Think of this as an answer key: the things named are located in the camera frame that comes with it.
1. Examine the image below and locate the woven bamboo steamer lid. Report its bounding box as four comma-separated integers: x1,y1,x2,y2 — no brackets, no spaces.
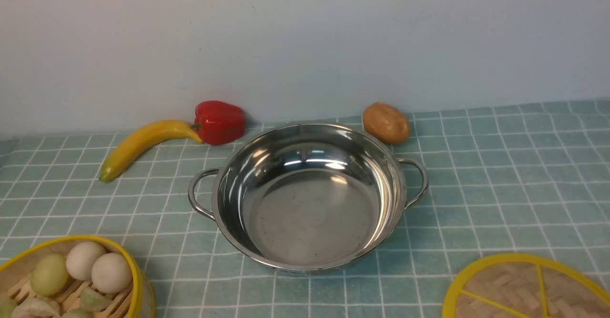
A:
441,253,610,318

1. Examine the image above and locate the bamboo steamer basket yellow rim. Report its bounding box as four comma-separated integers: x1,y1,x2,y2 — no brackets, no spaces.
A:
0,235,156,318

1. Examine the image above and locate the stainless steel pot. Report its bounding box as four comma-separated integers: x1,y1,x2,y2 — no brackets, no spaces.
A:
187,122,429,273

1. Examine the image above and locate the brown potato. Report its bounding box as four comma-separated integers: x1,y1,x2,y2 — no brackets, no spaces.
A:
362,102,411,145

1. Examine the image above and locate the red bell pepper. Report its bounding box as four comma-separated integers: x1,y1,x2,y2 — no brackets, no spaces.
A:
193,100,246,145

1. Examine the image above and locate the yellow banana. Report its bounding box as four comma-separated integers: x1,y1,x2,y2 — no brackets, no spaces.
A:
99,120,203,183

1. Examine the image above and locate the white round bun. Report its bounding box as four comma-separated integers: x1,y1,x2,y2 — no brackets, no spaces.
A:
91,253,132,294
65,241,107,281

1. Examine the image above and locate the green checkered tablecloth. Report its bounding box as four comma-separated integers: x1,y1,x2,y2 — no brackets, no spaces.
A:
0,100,610,318

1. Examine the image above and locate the pale green dumpling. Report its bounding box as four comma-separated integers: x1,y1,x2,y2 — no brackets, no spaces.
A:
79,287,112,312

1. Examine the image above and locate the green round bun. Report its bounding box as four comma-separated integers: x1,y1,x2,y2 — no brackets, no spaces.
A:
30,253,70,297

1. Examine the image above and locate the white dumpling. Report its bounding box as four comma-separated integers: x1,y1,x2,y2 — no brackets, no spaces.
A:
11,297,61,318

